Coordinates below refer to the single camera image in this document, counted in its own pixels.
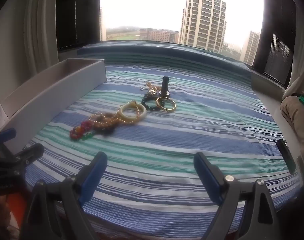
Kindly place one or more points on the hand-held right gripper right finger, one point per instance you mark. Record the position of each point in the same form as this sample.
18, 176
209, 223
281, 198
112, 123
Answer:
207, 177

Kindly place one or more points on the black rectangular device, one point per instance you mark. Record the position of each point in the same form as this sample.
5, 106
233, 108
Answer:
285, 155

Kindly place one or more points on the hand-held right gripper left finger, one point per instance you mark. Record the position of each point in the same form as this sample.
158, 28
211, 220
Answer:
94, 177

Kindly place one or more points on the white curtain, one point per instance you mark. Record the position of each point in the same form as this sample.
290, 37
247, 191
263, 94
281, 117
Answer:
300, 62
40, 25

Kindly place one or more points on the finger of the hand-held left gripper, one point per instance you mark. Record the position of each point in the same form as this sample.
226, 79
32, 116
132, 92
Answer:
29, 153
4, 135

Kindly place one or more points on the beige cushion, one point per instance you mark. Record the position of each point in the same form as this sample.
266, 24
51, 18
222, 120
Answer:
297, 120

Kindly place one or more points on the blue green striped blanket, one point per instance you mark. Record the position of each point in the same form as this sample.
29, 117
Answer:
167, 142

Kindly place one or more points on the tall apartment building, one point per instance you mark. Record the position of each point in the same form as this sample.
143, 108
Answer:
204, 22

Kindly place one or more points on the cream white bangle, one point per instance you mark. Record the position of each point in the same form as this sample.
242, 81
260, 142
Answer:
142, 112

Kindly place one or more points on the gold bangle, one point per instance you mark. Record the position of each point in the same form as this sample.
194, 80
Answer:
167, 109

